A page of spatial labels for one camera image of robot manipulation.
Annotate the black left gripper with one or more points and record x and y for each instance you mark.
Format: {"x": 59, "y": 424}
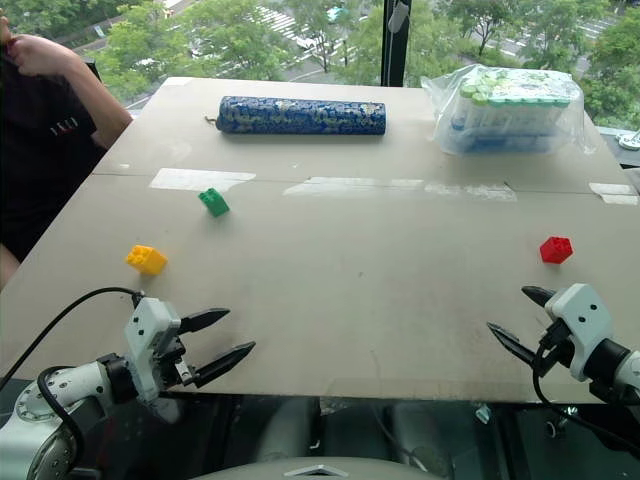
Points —
{"x": 172, "y": 361}

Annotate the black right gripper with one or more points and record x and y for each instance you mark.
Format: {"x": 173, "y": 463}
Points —
{"x": 559, "y": 340}

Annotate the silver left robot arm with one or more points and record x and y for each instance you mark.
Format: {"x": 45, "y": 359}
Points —
{"x": 45, "y": 400}

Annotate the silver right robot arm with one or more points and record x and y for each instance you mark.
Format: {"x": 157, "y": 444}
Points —
{"x": 616, "y": 367}

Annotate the red toy brick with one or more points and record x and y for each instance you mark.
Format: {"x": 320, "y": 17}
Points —
{"x": 556, "y": 249}

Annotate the yellow toy brick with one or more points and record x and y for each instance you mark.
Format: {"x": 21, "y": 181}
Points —
{"x": 146, "y": 258}

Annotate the green toy brick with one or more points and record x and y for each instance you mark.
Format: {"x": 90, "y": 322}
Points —
{"x": 214, "y": 201}

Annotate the clear tape strip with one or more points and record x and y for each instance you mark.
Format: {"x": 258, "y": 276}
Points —
{"x": 614, "y": 192}

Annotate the grey robot torso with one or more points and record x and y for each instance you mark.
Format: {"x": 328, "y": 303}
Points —
{"x": 320, "y": 469}

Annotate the plastic bag of bottles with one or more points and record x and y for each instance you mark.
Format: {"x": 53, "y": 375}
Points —
{"x": 505, "y": 110}

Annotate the blue patterned roll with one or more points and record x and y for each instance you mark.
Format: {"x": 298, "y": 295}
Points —
{"x": 302, "y": 116}

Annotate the person in black shirt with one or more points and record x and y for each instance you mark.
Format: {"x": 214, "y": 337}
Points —
{"x": 45, "y": 145}

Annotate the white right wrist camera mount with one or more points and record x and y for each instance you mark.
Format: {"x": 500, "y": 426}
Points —
{"x": 582, "y": 320}

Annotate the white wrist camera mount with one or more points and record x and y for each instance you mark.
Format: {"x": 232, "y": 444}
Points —
{"x": 582, "y": 320}
{"x": 146, "y": 330}

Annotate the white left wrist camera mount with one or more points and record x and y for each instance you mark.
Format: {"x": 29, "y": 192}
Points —
{"x": 146, "y": 330}

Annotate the black window frame post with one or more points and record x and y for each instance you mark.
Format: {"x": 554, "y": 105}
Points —
{"x": 392, "y": 42}

